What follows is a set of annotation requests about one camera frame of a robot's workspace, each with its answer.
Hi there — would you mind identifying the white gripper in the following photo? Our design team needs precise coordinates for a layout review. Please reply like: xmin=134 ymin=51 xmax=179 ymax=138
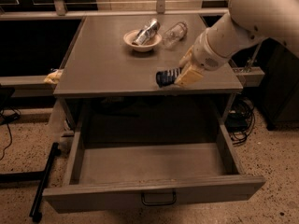
xmin=175 ymin=28 xmax=229 ymax=87

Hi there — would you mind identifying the dark blue rxbar snack bar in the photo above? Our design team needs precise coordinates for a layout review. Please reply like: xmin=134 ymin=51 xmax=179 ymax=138
xmin=156 ymin=68 xmax=181 ymax=88

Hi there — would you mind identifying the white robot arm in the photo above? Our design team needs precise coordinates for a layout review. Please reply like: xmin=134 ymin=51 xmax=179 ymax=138
xmin=175 ymin=0 xmax=299 ymax=86

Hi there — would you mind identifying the grey cabinet counter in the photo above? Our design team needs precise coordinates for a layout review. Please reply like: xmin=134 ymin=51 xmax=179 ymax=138
xmin=54 ymin=15 xmax=242 ymax=128

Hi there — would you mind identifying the grey open top drawer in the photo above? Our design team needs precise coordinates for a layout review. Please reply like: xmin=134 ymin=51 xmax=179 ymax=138
xmin=42 ymin=121 xmax=266 ymax=215

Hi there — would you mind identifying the clear plastic bottle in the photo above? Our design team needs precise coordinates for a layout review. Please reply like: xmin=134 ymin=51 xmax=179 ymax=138
xmin=162 ymin=21 xmax=188 ymax=49

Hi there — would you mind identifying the silver crushed can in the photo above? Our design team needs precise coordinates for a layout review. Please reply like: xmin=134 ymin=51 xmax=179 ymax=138
xmin=132 ymin=18 xmax=160 ymax=46

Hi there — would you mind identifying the white ceramic bowl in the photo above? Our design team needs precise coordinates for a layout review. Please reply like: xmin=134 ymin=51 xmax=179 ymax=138
xmin=123 ymin=30 xmax=162 ymax=52

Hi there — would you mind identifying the black metal stand leg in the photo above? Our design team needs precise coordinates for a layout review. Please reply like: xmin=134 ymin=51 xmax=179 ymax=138
xmin=0 ymin=142 xmax=61 ymax=223

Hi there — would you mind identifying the black cable bundle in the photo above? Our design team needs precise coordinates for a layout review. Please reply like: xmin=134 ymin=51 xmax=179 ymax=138
xmin=225 ymin=97 xmax=256 ymax=147

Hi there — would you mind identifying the black drawer handle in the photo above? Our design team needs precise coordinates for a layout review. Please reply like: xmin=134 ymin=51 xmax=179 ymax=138
xmin=141 ymin=191 xmax=177 ymax=207

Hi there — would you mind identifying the yellow sponge on rail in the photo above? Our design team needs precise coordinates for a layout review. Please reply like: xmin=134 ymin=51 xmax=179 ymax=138
xmin=44 ymin=69 xmax=64 ymax=85

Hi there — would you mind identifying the grey metal rail frame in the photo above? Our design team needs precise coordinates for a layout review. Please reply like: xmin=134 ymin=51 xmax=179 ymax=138
xmin=0 ymin=76 xmax=56 ymax=98

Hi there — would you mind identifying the black cable on floor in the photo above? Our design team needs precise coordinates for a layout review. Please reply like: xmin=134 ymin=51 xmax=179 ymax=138
xmin=0 ymin=105 xmax=22 ymax=161

